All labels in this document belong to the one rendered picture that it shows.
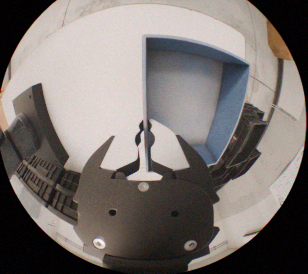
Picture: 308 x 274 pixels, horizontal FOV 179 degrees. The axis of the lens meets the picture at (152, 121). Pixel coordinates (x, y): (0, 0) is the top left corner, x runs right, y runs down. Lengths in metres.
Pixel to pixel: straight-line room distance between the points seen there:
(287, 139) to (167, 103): 2.57
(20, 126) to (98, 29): 0.35
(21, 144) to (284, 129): 2.96
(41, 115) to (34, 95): 0.06
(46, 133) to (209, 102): 0.41
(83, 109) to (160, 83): 0.16
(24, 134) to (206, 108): 0.48
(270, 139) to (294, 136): 0.65
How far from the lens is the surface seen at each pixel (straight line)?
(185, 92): 0.18
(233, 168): 1.35
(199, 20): 0.22
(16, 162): 0.40
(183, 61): 0.17
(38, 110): 0.32
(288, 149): 2.64
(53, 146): 0.35
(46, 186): 0.55
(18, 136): 0.38
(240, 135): 0.73
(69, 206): 0.44
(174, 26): 0.19
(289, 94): 2.52
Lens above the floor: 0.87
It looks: 61 degrees down
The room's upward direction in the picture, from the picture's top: 176 degrees clockwise
